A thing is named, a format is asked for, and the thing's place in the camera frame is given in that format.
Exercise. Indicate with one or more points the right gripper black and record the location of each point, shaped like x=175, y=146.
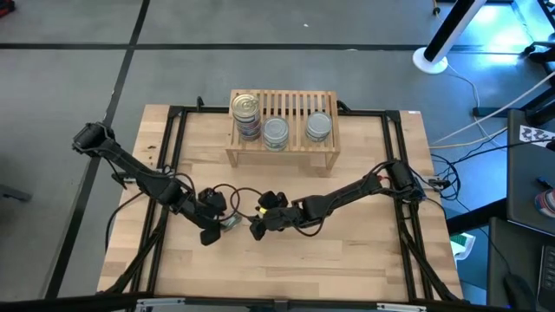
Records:
x=277, y=220

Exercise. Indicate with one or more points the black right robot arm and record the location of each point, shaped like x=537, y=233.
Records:
x=360, y=190

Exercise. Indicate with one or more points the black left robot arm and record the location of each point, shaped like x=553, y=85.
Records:
x=143, y=177

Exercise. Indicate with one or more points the white fiducial marker sheet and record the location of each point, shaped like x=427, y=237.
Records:
x=535, y=135

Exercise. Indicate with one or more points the black aluminium table frame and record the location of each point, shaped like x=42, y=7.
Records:
x=390, y=114

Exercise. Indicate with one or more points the black office chair base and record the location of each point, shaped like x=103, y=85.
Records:
x=542, y=51

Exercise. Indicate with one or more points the black keyboard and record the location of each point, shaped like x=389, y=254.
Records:
x=548, y=271

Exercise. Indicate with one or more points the grey chair foot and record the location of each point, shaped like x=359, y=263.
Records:
x=15, y=195

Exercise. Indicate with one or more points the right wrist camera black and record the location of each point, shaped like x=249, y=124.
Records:
x=273, y=200

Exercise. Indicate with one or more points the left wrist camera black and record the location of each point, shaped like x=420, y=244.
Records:
x=212, y=200

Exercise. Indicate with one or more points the red object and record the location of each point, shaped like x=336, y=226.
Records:
x=5, y=8

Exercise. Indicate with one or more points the dark grey desk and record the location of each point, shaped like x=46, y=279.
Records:
x=526, y=182

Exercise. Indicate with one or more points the black desk foot bar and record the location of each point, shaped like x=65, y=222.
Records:
x=477, y=216

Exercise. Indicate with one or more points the white fan stand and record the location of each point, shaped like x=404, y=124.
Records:
x=422, y=63

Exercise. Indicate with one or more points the silver aluminium rail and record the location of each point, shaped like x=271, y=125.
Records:
x=160, y=303
x=401, y=307

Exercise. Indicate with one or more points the colourful tape rolls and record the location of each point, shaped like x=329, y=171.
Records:
x=547, y=203

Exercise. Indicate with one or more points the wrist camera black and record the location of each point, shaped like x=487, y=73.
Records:
x=273, y=200
x=212, y=200

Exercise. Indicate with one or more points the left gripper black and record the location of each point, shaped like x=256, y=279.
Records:
x=208, y=221

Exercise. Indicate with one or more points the black computer mouse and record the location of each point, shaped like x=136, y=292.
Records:
x=518, y=292

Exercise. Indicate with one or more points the black desk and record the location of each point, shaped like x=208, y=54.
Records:
x=511, y=255

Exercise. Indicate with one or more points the white green box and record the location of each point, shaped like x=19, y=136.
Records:
x=461, y=245

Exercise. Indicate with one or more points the wooden slatted shelf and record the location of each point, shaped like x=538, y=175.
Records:
x=282, y=92

